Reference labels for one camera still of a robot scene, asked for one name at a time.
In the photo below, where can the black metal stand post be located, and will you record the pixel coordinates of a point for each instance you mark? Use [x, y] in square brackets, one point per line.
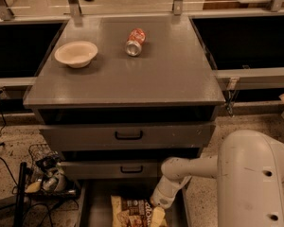
[19, 206]

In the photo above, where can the grey top drawer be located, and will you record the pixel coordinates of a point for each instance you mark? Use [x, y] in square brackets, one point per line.
[102, 137]

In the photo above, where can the black wire basket with items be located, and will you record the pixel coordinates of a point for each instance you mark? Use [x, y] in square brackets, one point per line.
[46, 176]

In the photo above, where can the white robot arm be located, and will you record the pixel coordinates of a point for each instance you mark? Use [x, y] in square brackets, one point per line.
[249, 170]

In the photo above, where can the grey middle drawer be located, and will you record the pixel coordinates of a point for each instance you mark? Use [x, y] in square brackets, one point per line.
[84, 170]

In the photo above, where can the black drawer handle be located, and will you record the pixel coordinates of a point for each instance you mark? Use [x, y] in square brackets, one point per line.
[131, 169]
[119, 136]

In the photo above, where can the black top drawer handle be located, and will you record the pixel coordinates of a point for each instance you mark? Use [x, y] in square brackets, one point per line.
[119, 136]

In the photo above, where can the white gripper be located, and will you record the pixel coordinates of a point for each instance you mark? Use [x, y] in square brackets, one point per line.
[162, 199]

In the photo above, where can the red soda can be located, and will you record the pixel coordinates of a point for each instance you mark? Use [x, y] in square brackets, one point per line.
[133, 46]

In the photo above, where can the grey open bottom drawer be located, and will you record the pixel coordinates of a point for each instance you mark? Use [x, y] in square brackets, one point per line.
[96, 208]

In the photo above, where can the metal railing post centre-left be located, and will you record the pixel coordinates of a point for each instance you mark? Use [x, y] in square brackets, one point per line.
[74, 6]

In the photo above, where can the white paper bowl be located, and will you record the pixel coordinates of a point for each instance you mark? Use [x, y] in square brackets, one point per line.
[76, 54]

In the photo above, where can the black middle drawer handle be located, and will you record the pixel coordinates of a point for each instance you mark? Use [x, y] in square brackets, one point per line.
[131, 169]

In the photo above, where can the brown chip bag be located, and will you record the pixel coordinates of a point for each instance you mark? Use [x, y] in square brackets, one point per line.
[131, 213]

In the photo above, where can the grey metal drawer cabinet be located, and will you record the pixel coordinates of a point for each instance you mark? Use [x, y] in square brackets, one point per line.
[170, 82]

